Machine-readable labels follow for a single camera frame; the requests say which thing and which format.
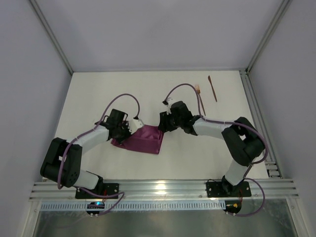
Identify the aluminium left corner post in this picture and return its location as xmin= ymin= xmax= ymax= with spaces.
xmin=28 ymin=0 xmax=74 ymax=75

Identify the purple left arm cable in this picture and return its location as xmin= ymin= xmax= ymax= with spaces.
xmin=57 ymin=93 xmax=141 ymax=217

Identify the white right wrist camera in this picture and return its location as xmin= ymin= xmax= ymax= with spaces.
xmin=162 ymin=97 xmax=176 ymax=114

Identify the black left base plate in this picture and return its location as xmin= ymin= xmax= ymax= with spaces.
xmin=75 ymin=182 xmax=119 ymax=199

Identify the aluminium right side rail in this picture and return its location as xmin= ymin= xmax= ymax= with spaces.
xmin=239 ymin=70 xmax=283 ymax=179

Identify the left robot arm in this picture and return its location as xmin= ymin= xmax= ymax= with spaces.
xmin=40 ymin=109 xmax=131 ymax=191

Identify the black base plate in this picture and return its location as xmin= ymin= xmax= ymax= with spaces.
xmin=205 ymin=180 xmax=252 ymax=198
xmin=75 ymin=182 xmax=119 ymax=199

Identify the purple satin napkin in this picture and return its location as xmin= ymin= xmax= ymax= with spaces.
xmin=111 ymin=125 xmax=164 ymax=155

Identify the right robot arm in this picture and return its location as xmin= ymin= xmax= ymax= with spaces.
xmin=158 ymin=98 xmax=266 ymax=197

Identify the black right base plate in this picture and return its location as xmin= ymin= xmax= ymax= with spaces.
xmin=205 ymin=180 xmax=252 ymax=198

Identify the copper knife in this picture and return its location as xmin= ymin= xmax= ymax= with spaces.
xmin=208 ymin=75 xmax=218 ymax=102

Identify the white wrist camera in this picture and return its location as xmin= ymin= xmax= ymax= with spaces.
xmin=128 ymin=118 xmax=144 ymax=134
xmin=162 ymin=97 xmax=176 ymax=114

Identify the aluminium front rail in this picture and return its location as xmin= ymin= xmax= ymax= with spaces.
xmin=29 ymin=179 xmax=299 ymax=201

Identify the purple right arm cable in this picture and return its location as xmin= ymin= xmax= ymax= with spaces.
xmin=164 ymin=83 xmax=269 ymax=218

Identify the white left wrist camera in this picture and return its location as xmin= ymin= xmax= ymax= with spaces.
xmin=128 ymin=118 xmax=144 ymax=134

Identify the copper fork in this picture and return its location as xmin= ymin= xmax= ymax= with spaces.
xmin=195 ymin=84 xmax=206 ymax=115

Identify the aluminium right corner post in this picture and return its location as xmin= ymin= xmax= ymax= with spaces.
xmin=245 ymin=0 xmax=292 ymax=74

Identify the aluminium rail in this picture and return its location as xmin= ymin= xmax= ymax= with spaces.
xmin=239 ymin=70 xmax=283 ymax=179
xmin=29 ymin=179 xmax=299 ymax=201

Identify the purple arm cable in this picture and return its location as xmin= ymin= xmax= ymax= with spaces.
xmin=57 ymin=93 xmax=141 ymax=217
xmin=164 ymin=83 xmax=269 ymax=218

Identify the aluminium corner post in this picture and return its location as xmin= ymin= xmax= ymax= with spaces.
xmin=245 ymin=0 xmax=292 ymax=74
xmin=28 ymin=0 xmax=74 ymax=75

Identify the slotted grey cable duct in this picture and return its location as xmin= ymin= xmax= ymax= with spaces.
xmin=40 ymin=199 xmax=226 ymax=211

